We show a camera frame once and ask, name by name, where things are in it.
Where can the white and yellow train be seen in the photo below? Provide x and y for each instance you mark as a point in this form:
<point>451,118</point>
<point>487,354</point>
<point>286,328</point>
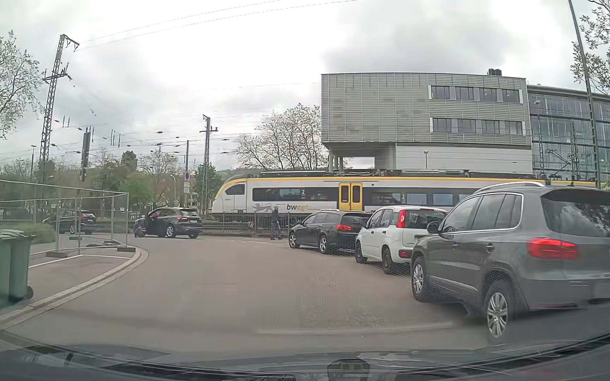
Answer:
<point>294,194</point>

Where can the person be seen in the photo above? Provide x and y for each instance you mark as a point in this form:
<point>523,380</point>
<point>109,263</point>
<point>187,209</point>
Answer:
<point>139,228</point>
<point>275,219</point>

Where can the black estate car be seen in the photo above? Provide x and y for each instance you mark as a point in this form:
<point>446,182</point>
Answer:
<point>326,230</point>

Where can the bare blossoming tree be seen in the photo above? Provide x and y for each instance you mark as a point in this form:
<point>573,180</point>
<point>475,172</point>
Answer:
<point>286,140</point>

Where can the metal railing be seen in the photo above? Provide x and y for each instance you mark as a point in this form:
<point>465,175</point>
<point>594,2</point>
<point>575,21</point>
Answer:
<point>241,222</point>

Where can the white small car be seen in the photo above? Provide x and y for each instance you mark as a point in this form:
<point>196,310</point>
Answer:
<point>389,233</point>

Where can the grey office building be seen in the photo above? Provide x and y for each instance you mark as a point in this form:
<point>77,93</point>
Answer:
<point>389,121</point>

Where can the road sign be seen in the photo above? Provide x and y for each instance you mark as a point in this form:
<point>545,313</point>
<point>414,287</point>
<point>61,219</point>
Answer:
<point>187,182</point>

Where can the grey asphalt road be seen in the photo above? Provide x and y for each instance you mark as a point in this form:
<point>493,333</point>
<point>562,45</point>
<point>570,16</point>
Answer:
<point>220,285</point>

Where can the dark suv with open door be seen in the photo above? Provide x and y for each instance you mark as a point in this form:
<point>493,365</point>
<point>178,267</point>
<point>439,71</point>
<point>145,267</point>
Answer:
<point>175,221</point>

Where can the row of trees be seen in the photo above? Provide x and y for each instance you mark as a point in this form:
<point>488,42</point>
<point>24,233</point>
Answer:
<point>135,180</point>

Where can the car's own bonnet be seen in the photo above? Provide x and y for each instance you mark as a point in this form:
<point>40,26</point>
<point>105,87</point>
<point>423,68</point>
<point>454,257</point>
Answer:
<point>305,365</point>

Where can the railway signal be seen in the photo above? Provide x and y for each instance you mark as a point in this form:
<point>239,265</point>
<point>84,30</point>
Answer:
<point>85,153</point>

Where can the dark parked car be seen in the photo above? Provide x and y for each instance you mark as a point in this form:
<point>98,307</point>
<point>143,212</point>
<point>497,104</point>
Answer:
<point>74,221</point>

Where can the grey suv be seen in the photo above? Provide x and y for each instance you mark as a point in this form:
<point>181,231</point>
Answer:
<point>532,248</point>

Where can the grey paved pavement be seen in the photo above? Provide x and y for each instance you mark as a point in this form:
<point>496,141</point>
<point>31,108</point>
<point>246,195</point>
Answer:
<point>66,275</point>

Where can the glass fronted building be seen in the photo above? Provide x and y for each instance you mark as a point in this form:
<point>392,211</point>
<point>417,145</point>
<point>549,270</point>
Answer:
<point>564,132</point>

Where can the lattice catenary mast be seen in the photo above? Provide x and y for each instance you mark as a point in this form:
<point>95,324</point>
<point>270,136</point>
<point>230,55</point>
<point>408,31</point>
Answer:
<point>49,111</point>

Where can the lamp post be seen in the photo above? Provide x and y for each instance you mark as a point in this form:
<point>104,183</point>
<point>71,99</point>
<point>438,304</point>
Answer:
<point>586,90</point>

